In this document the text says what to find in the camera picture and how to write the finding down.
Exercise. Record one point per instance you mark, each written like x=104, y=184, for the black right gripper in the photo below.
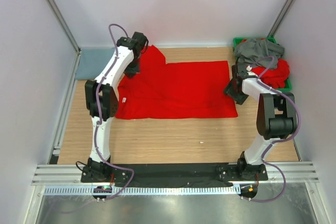
x=240, y=99

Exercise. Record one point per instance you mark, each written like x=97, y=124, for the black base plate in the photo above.
x=184, y=175

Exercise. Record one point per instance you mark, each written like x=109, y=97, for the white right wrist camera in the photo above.
x=250, y=72

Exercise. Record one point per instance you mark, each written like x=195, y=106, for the aluminium corner post right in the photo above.
x=280, y=17

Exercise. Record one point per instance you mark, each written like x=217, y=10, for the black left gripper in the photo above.
x=129, y=72

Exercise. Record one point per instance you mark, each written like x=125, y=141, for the aluminium corner post left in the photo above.
x=59, y=17

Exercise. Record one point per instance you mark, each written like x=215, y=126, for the red t shirts in bin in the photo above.
x=275, y=78

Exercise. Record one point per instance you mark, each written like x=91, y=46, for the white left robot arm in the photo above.
x=102, y=103

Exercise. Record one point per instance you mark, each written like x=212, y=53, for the red t shirt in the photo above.
x=175, y=90

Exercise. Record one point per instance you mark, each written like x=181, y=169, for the green plastic bin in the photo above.
x=238, y=40

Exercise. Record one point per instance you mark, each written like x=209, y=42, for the slotted cable duct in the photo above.
x=95, y=190

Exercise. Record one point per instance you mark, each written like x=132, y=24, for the grey t shirt in bin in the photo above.
x=255, y=50

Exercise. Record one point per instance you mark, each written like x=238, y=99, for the aluminium corner post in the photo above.
x=59, y=17
x=280, y=17

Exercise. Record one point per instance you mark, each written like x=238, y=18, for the folded blue t shirt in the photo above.
x=92, y=62

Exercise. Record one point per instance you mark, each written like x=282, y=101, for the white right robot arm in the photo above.
x=276, y=120

